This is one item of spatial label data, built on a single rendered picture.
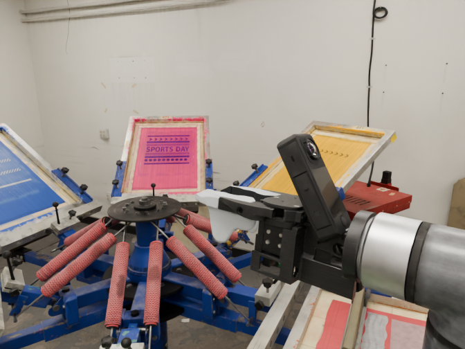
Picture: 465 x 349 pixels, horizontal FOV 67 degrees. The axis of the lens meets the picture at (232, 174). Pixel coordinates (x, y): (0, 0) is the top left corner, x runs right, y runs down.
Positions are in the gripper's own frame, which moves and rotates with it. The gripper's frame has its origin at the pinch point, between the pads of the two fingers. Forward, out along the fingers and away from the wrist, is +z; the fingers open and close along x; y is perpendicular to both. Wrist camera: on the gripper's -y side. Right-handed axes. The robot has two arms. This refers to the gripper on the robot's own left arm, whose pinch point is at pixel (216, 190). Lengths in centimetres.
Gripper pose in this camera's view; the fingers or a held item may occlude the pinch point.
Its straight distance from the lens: 47.1
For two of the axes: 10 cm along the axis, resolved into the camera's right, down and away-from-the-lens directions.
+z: -7.9, -1.6, 6.0
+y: -0.8, 9.9, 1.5
